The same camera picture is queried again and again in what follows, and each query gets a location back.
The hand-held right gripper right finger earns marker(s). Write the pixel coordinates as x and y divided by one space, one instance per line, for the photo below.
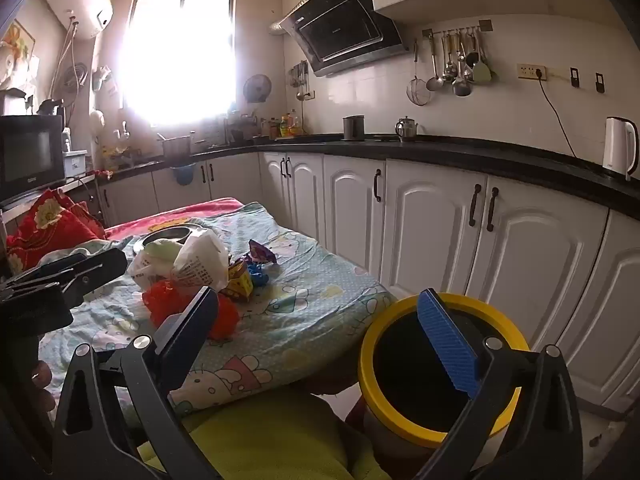
447 345

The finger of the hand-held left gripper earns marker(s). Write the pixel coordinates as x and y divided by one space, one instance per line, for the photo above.
100 272
55 267

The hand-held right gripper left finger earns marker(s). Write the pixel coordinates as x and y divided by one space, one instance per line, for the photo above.
192 325

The red plastic bag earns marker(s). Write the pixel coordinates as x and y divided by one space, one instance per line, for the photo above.
160 300

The yellow snack packet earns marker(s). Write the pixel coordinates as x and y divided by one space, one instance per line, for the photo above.
239 282

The yellow-rimmed trash bin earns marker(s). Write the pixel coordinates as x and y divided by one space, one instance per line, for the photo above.
370 360

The purple snack wrapper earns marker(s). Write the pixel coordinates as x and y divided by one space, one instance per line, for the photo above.
260 252

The person's left hand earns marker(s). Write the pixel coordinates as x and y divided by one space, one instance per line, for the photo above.
42 385

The red floral pillow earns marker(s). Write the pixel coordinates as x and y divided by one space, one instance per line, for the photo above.
45 225

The red blanket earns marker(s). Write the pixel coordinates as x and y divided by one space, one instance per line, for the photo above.
150 222

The round metal plate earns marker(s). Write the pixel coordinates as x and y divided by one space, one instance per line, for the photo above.
167 234

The white storage box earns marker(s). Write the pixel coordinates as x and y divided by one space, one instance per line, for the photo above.
76 164

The light blue cartoon printed blanket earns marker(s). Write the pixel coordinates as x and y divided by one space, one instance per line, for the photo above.
300 300

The black microwave oven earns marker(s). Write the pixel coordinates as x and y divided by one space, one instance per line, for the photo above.
25 155

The blue hanging holder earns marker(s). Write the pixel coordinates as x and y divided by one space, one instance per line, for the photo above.
182 174

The person's green clothed leg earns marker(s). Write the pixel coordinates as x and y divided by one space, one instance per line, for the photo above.
270 440

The steel cooking pot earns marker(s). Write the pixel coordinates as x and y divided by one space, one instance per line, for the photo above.
176 147

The black kitchen countertop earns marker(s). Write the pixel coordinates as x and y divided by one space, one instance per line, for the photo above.
450 152

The dish rack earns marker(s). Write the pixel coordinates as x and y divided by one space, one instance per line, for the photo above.
245 130

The metal teapot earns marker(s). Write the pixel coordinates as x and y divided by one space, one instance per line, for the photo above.
407 130

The group of condiment bottles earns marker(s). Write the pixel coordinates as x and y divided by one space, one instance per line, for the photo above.
287 125

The kitchen window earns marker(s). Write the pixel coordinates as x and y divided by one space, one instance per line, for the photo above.
180 60

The dark metal cup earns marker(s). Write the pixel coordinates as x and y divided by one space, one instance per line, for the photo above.
353 129

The hanging metal strainer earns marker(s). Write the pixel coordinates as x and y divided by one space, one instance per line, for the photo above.
419 91

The white electric kettle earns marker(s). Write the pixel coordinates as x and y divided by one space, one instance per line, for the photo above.
617 147

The small hanging metal utensils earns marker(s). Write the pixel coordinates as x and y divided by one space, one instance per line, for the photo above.
300 77

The row of hanging kitchen utensils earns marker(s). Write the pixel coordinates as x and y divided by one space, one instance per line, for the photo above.
460 65

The beige power outlet strip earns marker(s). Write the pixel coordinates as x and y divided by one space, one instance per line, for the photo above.
531 71

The black range hood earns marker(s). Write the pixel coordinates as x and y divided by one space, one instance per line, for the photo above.
340 30

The floral wall poster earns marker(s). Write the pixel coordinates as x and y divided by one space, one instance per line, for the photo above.
17 40

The black wall hook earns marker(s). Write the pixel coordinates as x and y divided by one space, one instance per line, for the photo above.
600 83
575 76

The metal utensil rail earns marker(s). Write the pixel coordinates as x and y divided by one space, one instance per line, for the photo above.
452 30

